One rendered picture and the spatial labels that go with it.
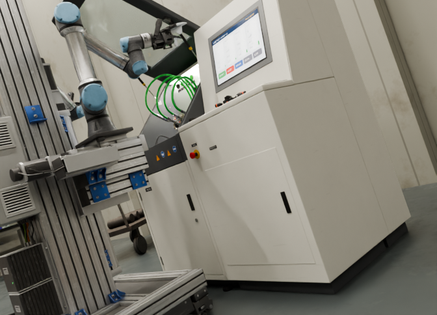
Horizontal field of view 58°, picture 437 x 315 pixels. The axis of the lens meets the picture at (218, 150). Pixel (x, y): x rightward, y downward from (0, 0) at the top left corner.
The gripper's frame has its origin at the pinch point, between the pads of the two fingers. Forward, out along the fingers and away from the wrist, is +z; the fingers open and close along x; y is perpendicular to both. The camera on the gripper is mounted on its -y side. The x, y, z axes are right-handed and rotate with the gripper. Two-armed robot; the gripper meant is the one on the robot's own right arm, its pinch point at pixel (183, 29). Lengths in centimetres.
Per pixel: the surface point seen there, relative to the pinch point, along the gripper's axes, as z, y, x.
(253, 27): 30.5, 15.0, 15.5
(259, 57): 26.9, 31.7, 15.1
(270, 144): 6, 78, 29
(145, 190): -35, 65, -84
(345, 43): 84, 35, 13
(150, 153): -28, 46, -62
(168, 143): -20, 48, -41
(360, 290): 19, 151, 28
